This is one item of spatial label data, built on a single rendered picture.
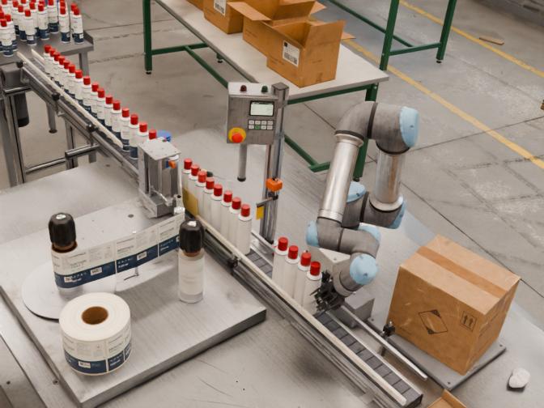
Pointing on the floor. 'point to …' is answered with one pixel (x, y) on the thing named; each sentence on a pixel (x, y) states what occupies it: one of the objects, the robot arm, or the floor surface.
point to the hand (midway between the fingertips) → (320, 304)
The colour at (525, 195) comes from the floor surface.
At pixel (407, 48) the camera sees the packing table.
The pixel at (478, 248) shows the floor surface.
